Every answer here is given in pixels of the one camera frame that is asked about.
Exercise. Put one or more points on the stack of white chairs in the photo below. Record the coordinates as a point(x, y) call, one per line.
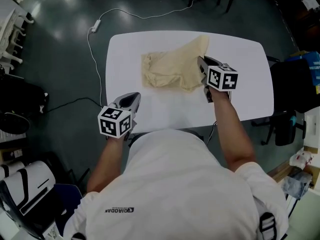
point(10, 36)

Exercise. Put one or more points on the person's white shirt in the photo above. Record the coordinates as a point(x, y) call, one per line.
point(172, 184)

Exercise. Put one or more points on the wooden shelf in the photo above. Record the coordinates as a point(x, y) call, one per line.
point(282, 171)

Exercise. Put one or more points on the person's right forearm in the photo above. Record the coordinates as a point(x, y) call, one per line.
point(230, 131)

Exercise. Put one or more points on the blue box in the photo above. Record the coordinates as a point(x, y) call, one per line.
point(312, 66)

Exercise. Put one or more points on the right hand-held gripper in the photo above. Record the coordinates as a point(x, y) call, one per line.
point(220, 77)

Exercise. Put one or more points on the white black machine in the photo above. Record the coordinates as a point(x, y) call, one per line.
point(25, 184)

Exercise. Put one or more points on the white power adapter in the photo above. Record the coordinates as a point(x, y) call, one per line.
point(96, 26)

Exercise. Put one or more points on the black bag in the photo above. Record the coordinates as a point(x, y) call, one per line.
point(20, 94)

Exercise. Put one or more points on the beige pants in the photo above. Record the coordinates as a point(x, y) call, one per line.
point(172, 64)

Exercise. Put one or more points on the black office chair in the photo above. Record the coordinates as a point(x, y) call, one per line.
point(290, 84)

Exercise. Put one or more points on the person's left forearm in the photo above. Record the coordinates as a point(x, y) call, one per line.
point(107, 161)

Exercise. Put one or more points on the black round fan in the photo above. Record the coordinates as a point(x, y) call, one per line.
point(13, 122)

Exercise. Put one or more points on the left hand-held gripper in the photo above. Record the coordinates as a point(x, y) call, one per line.
point(113, 124)

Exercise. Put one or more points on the dark blue chair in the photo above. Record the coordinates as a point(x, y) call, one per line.
point(67, 201)

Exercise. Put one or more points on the white plastic bag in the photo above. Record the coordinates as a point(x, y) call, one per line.
point(301, 159)

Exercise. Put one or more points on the white cabinet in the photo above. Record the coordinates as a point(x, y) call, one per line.
point(312, 126)

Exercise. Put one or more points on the grey plastic bag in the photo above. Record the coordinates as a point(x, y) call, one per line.
point(297, 185)

